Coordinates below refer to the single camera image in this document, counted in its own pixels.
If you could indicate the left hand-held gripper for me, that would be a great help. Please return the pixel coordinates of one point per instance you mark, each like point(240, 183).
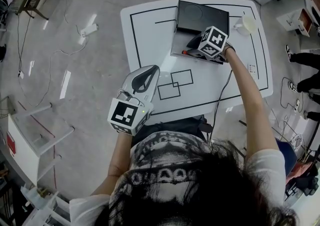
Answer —
point(123, 114)

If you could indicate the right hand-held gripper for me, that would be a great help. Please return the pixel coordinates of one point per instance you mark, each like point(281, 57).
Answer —
point(212, 42)

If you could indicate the black box with lid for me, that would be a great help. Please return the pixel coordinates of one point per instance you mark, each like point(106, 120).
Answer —
point(200, 15)

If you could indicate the orange and black screwdriver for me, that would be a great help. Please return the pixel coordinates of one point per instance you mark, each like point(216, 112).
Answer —
point(183, 51)

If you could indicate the person's right forearm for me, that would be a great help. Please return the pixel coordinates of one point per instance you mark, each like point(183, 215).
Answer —
point(247, 94)

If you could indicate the person's left forearm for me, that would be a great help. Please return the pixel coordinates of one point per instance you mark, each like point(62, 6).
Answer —
point(121, 154)

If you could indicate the white cup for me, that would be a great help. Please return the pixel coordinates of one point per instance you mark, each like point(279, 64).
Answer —
point(248, 23)

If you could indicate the small colour sample card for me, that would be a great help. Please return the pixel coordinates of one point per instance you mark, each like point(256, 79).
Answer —
point(252, 68)

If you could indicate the person's patterned shirt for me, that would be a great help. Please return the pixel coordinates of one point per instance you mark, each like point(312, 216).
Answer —
point(162, 160)

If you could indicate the white shelf rack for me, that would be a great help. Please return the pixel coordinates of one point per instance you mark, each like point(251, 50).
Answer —
point(37, 134)

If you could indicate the white power strip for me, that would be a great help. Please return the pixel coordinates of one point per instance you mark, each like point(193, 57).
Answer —
point(88, 30)

